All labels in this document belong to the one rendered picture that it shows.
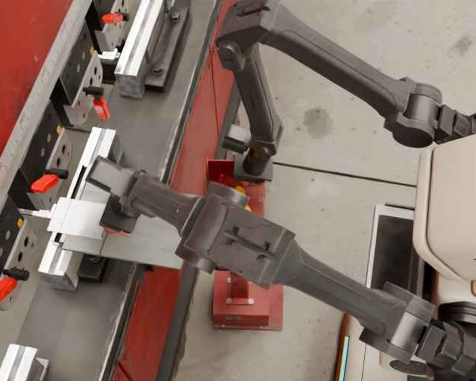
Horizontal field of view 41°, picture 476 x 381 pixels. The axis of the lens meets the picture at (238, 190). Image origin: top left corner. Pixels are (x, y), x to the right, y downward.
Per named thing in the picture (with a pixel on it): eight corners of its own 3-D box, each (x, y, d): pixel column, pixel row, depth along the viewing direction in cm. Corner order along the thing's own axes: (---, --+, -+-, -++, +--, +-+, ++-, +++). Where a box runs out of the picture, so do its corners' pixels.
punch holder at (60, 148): (49, 215, 120) (21, 168, 106) (7, 208, 121) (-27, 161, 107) (75, 150, 127) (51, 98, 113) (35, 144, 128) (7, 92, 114)
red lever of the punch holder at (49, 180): (44, 185, 106) (69, 168, 115) (21, 181, 107) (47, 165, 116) (44, 195, 107) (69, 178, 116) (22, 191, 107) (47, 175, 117)
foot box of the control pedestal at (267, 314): (282, 330, 228) (284, 320, 218) (213, 329, 229) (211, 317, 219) (283, 279, 238) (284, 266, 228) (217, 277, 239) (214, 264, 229)
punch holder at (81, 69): (82, 131, 130) (61, 77, 116) (43, 125, 131) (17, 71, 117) (104, 75, 137) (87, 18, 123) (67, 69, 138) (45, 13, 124)
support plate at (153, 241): (180, 271, 134) (180, 268, 133) (63, 249, 137) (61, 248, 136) (200, 197, 142) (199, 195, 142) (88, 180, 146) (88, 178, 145)
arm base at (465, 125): (489, 162, 119) (489, 112, 125) (461, 142, 116) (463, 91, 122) (451, 177, 126) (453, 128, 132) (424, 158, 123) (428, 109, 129)
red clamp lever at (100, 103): (110, 122, 134) (100, 92, 125) (91, 119, 134) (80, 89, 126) (112, 115, 134) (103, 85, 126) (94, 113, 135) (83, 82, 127)
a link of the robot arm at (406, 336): (437, 366, 99) (452, 335, 100) (392, 344, 95) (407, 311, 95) (400, 345, 108) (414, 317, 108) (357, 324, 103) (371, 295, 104)
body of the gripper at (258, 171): (233, 156, 165) (239, 140, 159) (270, 162, 167) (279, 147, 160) (232, 178, 162) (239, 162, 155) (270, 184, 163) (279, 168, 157)
